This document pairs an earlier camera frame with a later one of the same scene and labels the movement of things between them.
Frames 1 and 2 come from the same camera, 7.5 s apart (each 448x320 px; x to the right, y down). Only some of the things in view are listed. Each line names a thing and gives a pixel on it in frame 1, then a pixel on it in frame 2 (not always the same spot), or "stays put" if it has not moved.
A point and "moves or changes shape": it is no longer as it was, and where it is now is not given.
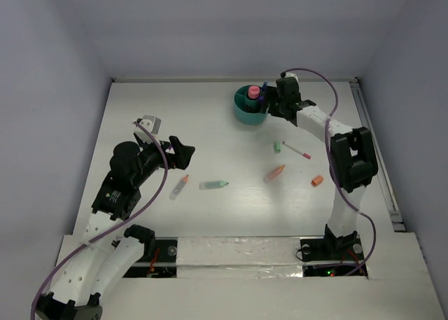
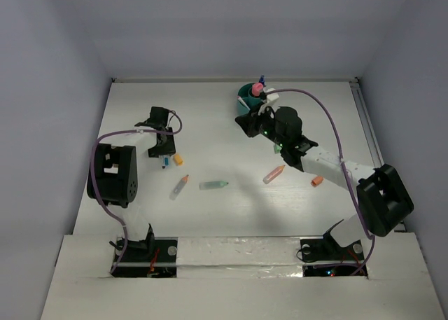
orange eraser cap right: [316, 181] stays put
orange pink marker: [274, 174] stays put
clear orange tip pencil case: [178, 187] stays put
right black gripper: [273, 108] to [248, 123]
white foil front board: [238, 258] stays put
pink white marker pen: [295, 150] moves or changes shape
